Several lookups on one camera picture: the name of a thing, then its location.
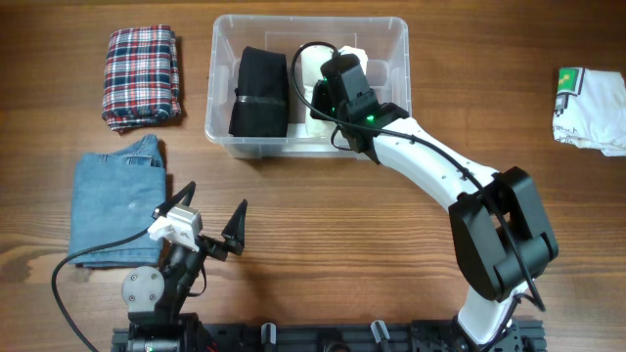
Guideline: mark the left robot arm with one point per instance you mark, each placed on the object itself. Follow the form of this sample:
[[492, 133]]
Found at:
[[155, 295]]

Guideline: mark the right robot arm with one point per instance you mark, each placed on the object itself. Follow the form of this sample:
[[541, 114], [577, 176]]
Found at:
[[502, 237]]

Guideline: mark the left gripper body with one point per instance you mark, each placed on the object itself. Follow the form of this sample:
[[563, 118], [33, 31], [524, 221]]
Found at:
[[191, 266]]

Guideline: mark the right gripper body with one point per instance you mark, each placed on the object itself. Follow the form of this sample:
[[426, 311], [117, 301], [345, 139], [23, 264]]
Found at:
[[324, 107]]

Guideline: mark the clear plastic storage bin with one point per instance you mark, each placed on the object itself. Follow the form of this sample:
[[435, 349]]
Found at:
[[385, 40]]

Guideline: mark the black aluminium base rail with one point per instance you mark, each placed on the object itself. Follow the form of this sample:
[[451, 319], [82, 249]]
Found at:
[[313, 337]]

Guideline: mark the blue denim jeans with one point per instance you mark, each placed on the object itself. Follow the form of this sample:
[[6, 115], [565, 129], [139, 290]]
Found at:
[[114, 195]]

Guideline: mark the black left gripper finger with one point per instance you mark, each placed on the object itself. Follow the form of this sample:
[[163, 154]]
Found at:
[[183, 197], [234, 232]]

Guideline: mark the black garment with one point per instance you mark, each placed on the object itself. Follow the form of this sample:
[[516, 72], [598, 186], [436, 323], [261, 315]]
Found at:
[[262, 104]]

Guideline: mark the red plaid folded cloth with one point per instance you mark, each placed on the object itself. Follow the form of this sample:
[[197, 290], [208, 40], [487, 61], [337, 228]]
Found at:
[[142, 80]]

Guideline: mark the cream cloth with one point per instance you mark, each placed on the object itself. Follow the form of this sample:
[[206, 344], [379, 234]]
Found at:
[[311, 60]]

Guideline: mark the white printed t-shirt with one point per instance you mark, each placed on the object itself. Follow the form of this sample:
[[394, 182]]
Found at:
[[589, 111]]

